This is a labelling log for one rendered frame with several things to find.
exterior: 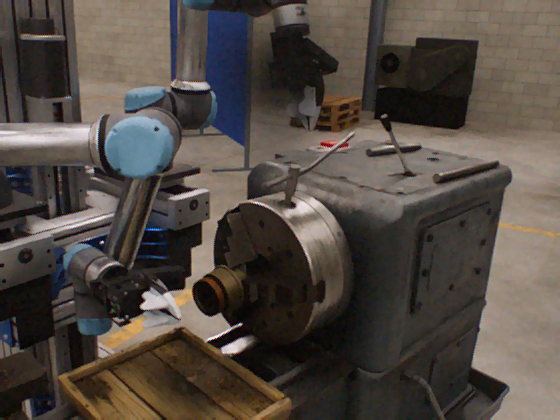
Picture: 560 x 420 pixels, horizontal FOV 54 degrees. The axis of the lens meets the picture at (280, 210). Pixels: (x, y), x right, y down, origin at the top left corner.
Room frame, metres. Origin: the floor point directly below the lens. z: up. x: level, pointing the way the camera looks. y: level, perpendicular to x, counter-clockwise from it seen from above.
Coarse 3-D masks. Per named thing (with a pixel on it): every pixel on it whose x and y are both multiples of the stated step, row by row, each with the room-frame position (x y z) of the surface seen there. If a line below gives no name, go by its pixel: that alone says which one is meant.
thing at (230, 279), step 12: (204, 276) 0.98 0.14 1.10; (216, 276) 0.96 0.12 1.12; (228, 276) 0.96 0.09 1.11; (240, 276) 0.99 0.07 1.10; (204, 288) 0.94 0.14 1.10; (216, 288) 0.93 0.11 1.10; (228, 288) 0.94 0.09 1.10; (240, 288) 0.96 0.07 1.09; (204, 300) 0.97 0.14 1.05; (216, 300) 0.92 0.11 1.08; (228, 300) 0.94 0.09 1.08; (240, 300) 0.96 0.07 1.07; (204, 312) 0.95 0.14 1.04; (216, 312) 0.92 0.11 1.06
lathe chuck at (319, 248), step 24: (264, 216) 1.04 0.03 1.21; (288, 216) 1.02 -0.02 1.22; (312, 216) 1.05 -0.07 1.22; (216, 240) 1.15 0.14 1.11; (264, 240) 1.04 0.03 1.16; (288, 240) 0.99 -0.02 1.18; (312, 240) 0.99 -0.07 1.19; (264, 264) 1.12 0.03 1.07; (288, 264) 0.99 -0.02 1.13; (312, 264) 0.96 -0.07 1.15; (336, 264) 1.00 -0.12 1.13; (336, 288) 0.99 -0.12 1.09; (264, 312) 1.04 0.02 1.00; (288, 312) 0.99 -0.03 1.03; (312, 312) 0.94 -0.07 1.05; (336, 312) 1.01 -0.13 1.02; (264, 336) 1.03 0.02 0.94; (288, 336) 0.98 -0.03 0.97
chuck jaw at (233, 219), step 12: (228, 216) 1.07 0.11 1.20; (240, 216) 1.09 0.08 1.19; (228, 228) 1.06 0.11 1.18; (240, 228) 1.07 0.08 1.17; (228, 240) 1.03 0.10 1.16; (240, 240) 1.05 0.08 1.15; (228, 252) 1.02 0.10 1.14; (240, 252) 1.03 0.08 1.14; (252, 252) 1.05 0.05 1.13; (216, 264) 1.02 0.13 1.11; (228, 264) 1.00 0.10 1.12; (240, 264) 1.04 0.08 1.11
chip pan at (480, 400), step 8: (472, 392) 1.42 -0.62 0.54; (480, 392) 1.42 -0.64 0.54; (472, 400) 1.38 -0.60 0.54; (480, 400) 1.38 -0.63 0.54; (488, 400) 1.38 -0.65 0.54; (464, 408) 1.34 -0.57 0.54; (472, 408) 1.34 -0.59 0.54; (480, 408) 1.34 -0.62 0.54; (456, 416) 1.30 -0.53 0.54; (464, 416) 1.30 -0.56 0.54; (472, 416) 1.31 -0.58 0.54
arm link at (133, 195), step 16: (160, 176) 1.17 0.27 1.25; (128, 192) 1.15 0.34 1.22; (144, 192) 1.15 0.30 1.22; (128, 208) 1.15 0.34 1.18; (144, 208) 1.16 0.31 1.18; (112, 224) 1.17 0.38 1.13; (128, 224) 1.15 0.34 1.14; (144, 224) 1.17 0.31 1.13; (112, 240) 1.15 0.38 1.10; (128, 240) 1.15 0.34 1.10; (112, 256) 1.15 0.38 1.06; (128, 256) 1.16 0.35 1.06
